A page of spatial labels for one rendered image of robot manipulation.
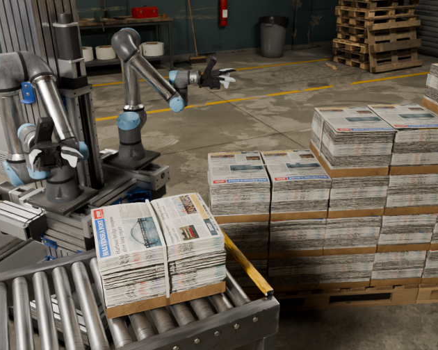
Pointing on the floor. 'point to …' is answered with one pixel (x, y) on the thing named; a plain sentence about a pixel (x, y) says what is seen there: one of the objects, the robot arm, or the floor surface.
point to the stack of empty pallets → (356, 42)
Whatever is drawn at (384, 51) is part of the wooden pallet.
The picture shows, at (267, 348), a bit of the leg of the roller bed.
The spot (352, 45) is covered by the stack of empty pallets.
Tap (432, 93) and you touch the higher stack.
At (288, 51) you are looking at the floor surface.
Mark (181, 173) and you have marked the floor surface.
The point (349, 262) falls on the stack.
